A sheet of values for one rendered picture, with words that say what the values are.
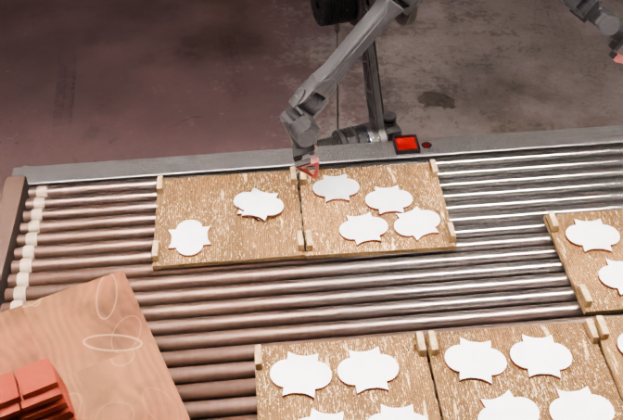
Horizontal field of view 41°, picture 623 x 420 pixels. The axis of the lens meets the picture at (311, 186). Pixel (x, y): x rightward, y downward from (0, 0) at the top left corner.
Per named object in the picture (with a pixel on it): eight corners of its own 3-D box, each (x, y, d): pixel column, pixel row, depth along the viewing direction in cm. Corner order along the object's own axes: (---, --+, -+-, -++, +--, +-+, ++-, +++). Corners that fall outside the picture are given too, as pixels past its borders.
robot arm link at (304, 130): (322, 98, 232) (300, 84, 227) (339, 118, 223) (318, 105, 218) (296, 133, 235) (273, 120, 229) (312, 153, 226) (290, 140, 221)
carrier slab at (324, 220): (298, 174, 253) (298, 170, 252) (433, 166, 255) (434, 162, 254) (306, 259, 227) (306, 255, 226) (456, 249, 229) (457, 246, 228)
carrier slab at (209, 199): (158, 183, 251) (158, 179, 250) (296, 173, 253) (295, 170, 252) (152, 270, 225) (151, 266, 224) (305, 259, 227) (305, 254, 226)
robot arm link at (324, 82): (415, -12, 223) (389, -33, 216) (425, -3, 218) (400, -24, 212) (311, 109, 234) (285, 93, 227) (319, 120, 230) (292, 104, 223)
